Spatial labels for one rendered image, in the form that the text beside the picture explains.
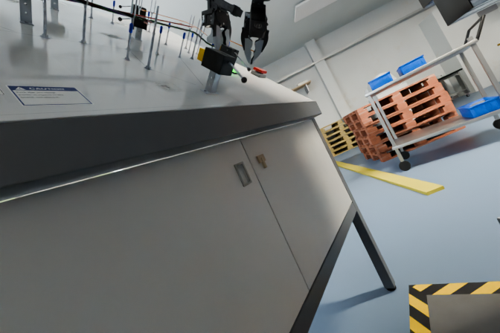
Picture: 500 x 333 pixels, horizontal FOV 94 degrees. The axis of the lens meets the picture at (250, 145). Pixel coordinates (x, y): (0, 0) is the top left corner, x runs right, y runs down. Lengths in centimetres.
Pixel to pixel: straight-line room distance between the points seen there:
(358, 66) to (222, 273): 795
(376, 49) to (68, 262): 845
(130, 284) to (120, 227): 7
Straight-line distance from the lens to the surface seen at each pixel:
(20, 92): 41
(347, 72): 807
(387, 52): 858
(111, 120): 36
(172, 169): 42
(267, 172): 61
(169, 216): 39
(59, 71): 51
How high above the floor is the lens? 73
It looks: 4 degrees up
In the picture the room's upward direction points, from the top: 25 degrees counter-clockwise
